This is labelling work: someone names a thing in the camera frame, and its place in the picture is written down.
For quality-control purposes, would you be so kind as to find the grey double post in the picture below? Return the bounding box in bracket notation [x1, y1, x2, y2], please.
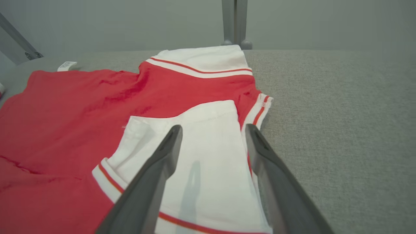
[221, 0, 253, 50]

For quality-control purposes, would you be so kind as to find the grey metal rail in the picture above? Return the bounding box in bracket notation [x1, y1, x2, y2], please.
[0, 12, 44, 64]

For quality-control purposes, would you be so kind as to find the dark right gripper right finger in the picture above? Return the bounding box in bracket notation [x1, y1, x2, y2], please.
[245, 123, 333, 234]

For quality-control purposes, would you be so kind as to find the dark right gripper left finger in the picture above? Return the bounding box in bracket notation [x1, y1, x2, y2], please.
[96, 125, 183, 234]

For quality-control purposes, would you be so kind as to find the grey fabric sofa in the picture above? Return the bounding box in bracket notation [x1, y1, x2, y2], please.
[0, 49, 416, 234]

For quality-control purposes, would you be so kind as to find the red jersey with white trim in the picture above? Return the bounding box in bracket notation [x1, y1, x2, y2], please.
[0, 45, 274, 234]

